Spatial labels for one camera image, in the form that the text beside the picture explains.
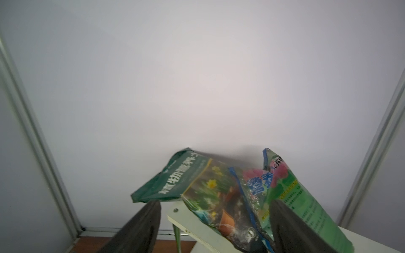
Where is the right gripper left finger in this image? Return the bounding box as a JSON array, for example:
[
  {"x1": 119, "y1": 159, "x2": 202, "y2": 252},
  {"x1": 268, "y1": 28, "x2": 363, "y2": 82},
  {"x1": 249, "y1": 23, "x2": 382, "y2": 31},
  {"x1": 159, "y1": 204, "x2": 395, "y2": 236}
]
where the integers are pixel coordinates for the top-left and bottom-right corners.
[{"x1": 98, "y1": 200, "x2": 161, "y2": 253}]

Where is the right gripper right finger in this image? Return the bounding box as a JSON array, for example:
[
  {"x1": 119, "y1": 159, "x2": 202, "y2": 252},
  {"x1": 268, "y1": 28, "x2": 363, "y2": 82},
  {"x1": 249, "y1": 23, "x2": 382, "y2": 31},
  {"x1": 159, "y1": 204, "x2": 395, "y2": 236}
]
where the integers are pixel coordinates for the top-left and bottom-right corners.
[{"x1": 270, "y1": 200, "x2": 336, "y2": 253}]

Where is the blue and green fertilizer bag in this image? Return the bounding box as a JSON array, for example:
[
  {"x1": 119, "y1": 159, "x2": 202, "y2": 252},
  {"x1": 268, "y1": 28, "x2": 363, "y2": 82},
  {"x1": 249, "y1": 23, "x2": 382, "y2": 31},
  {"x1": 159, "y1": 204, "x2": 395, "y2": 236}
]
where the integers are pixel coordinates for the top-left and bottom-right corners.
[{"x1": 229, "y1": 148, "x2": 354, "y2": 253}]

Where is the green flower print soil bag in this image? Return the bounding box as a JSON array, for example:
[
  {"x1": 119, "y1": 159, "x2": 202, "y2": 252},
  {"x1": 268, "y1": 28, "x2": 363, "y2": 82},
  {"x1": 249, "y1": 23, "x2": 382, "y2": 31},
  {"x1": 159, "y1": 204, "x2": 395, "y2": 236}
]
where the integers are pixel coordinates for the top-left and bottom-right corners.
[{"x1": 131, "y1": 148, "x2": 267, "y2": 253}]

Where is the white two-tier shelf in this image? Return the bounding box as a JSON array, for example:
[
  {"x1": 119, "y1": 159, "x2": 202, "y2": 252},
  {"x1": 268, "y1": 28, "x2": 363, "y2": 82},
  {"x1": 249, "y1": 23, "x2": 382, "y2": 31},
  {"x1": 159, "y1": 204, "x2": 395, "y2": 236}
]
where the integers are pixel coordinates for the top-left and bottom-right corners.
[{"x1": 167, "y1": 201, "x2": 397, "y2": 253}]

